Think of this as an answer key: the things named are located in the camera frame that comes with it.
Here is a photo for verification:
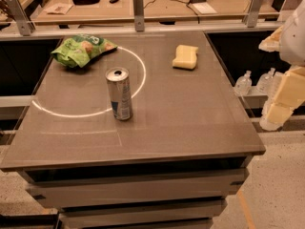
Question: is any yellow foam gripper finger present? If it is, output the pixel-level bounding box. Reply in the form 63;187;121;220
258;26;283;52
259;66;305;131

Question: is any yellow sponge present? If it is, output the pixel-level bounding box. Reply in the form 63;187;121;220
173;45;198;70

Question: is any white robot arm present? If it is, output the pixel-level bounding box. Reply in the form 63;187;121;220
258;0;305;131

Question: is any green rice chip bag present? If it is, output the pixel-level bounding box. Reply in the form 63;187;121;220
51;34;117;68

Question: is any clear plastic bottle right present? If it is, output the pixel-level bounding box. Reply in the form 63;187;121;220
256;68;275;94

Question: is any clear plastic bottle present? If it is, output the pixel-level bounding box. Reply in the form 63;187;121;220
234;71;252;96
256;68;275;94

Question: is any clear plastic bottle left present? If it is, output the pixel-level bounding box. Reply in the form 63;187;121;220
234;71;252;96

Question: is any white paper sheet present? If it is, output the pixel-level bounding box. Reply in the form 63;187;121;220
193;2;216;14

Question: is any grey drawer cabinet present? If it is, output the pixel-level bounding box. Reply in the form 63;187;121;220
22;156;249;229

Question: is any silver blue drink can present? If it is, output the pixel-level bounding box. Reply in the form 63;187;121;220
105;67;132;121

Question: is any dark object on desk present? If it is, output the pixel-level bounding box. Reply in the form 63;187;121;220
72;0;100;6

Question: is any brown paper packet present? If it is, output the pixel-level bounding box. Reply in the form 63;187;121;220
45;3;72;14

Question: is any grey metal bracket right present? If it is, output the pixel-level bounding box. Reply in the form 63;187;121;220
243;0;263;28

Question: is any grey metal bracket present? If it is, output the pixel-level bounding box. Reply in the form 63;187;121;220
132;0;145;31
243;0;263;28
2;0;35;36

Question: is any grey metal bracket middle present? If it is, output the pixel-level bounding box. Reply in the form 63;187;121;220
132;0;145;31

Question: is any grey metal bracket left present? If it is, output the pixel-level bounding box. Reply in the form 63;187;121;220
2;0;35;36

